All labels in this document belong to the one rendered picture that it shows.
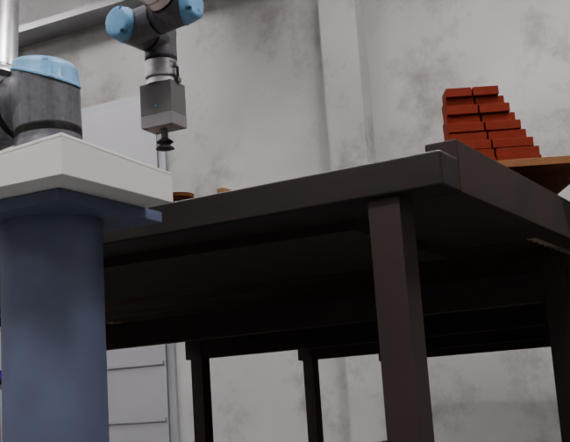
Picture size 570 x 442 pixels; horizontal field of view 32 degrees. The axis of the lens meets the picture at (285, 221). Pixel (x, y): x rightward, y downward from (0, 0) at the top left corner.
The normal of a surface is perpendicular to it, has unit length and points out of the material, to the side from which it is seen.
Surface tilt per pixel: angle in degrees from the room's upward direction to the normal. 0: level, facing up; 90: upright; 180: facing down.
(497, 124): 90
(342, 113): 90
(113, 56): 90
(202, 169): 90
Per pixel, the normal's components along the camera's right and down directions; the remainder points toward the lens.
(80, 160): 0.88, -0.14
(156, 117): -0.44, -0.14
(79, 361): 0.63, -0.18
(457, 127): -0.03, -0.18
